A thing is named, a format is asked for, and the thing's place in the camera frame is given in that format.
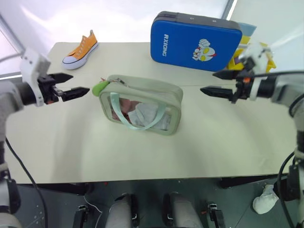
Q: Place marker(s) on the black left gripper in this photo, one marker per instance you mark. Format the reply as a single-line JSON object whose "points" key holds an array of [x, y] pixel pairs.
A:
{"points": [[47, 90]]}

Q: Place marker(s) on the green transparent toiletry bag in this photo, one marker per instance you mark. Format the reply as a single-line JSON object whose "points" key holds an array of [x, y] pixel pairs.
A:
{"points": [[147, 91]]}

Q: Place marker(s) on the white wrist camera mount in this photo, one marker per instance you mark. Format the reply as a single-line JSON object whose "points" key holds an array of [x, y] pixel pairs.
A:
{"points": [[32, 64], [255, 53]]}

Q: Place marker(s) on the blue hard-shell case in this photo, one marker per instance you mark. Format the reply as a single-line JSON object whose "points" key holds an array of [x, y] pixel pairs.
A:
{"points": [[180, 45]]}

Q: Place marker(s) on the white crumpled cloth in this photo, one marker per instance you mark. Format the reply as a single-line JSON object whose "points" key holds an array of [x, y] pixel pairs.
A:
{"points": [[264, 200]]}

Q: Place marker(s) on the light blue cloth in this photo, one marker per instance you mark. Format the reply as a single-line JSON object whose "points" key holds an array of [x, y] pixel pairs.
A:
{"points": [[145, 114]]}

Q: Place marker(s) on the grey robot leg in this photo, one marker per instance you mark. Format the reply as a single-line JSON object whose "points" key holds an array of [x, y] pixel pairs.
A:
{"points": [[180, 211], [122, 211]]}

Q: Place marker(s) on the green zipper pull tag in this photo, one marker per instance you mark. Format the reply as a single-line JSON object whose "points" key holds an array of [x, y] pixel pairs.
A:
{"points": [[99, 87]]}

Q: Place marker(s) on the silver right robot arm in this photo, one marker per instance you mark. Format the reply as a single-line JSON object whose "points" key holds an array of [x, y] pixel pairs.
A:
{"points": [[285, 88]]}

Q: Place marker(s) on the black floor bracket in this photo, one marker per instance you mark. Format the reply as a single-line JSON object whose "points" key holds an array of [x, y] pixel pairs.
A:
{"points": [[79, 217], [215, 215]]}

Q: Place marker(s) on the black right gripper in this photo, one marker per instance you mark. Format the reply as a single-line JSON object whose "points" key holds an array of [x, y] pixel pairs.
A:
{"points": [[243, 88]]}

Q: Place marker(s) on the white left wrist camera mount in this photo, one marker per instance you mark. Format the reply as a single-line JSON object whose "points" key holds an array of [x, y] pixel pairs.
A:
{"points": [[32, 64]]}

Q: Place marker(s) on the yellow plastic toy block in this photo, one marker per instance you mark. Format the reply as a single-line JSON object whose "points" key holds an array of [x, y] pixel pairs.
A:
{"points": [[270, 64]]}

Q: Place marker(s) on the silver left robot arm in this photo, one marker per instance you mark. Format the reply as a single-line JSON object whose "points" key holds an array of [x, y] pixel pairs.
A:
{"points": [[9, 99]]}

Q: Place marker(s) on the grey right robot leg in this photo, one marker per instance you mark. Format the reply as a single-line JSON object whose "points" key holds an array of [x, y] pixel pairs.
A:
{"points": [[180, 211]]}

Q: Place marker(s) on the grey left robot leg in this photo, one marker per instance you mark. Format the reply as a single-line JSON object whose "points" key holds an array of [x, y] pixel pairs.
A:
{"points": [[122, 211]]}

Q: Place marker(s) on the light blue card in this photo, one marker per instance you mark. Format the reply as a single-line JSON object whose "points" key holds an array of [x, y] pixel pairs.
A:
{"points": [[248, 28]]}

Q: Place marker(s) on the orange canvas sneaker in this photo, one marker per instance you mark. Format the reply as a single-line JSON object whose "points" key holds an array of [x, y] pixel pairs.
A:
{"points": [[80, 51]]}

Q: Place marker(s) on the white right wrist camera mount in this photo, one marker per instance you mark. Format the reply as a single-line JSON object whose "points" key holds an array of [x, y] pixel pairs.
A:
{"points": [[255, 53]]}

